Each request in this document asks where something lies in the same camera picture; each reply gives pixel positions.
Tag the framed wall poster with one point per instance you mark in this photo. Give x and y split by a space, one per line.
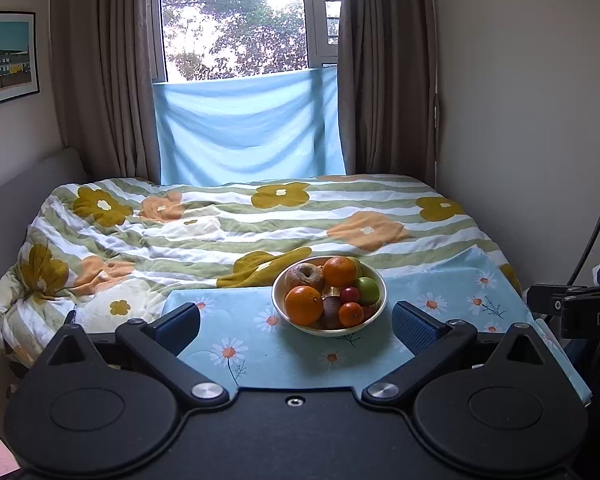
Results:
5 57

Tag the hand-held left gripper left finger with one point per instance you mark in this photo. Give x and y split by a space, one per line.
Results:
177 329

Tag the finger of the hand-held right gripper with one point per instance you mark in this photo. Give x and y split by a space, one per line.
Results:
545 297

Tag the floral striped blanket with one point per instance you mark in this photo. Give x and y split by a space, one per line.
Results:
220 225

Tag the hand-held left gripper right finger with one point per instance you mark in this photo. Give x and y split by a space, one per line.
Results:
415 329

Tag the large green apple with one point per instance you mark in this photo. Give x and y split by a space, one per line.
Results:
369 290

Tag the blue daisy tablecloth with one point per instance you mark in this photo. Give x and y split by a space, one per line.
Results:
260 355

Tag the small tangerine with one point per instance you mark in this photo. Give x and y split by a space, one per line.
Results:
351 314

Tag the medium orange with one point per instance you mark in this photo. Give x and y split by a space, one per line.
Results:
340 271

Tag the cream ceramic bowl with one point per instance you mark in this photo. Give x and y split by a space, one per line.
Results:
300 331

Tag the light blue hanging cloth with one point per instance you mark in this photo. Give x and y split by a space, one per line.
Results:
245 130

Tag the large orange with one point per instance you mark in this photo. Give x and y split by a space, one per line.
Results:
303 305

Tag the window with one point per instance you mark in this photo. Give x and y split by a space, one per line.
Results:
235 15

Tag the grey headboard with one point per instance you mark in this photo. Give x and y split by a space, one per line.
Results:
20 195

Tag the brown curtain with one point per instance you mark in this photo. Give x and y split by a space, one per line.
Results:
105 70
387 70

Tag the red cherry tomato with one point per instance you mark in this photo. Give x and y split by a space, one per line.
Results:
349 295

